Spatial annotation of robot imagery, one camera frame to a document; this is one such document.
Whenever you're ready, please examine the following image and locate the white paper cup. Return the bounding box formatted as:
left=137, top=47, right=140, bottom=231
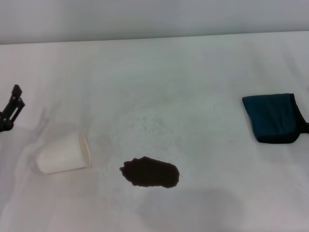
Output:
left=35, top=130, right=93, bottom=174

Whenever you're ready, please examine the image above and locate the blue rag with black edge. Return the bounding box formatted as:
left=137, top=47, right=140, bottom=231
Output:
left=241, top=93, right=309, bottom=145

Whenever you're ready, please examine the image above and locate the black water stain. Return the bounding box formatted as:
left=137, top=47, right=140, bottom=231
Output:
left=119, top=156, right=181, bottom=189

